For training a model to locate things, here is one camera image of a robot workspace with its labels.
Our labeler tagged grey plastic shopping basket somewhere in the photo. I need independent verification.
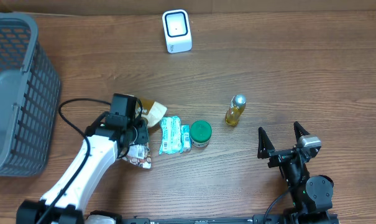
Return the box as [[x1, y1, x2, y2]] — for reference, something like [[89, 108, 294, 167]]
[[0, 12, 62, 177]]

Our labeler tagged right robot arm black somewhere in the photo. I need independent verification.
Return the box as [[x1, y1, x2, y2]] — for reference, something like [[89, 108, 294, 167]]
[[257, 121, 339, 224]]

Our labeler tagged yellow dish soap bottle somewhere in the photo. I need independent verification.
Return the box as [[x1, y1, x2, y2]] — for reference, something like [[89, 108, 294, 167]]
[[225, 95, 246, 126]]

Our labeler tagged white barcode scanner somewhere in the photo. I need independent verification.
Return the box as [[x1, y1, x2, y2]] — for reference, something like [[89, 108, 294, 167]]
[[162, 9, 193, 54]]

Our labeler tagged red white packet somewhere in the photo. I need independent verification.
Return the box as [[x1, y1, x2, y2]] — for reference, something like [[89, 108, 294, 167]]
[[122, 143, 152, 169]]

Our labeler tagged teal white pouch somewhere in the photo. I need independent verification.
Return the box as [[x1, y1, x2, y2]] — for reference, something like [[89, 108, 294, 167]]
[[159, 116, 182, 154]]

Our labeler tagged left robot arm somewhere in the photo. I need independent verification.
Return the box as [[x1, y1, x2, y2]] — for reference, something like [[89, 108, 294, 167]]
[[16, 93, 148, 223]]

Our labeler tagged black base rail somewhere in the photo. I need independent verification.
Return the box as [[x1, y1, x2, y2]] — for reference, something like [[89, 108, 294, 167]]
[[121, 214, 340, 224]]

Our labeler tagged brown snack packet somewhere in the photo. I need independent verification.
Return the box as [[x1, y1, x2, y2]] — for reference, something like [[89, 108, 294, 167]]
[[127, 95, 167, 128]]

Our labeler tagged green lid jar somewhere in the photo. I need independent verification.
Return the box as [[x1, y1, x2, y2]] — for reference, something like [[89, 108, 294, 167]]
[[190, 120, 212, 148]]

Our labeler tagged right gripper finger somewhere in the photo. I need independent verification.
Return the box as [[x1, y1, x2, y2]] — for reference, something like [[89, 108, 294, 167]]
[[257, 127, 275, 159], [293, 121, 310, 143]]

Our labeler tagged small teal white box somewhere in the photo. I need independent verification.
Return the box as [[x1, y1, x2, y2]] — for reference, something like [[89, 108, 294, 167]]
[[180, 124, 191, 153]]

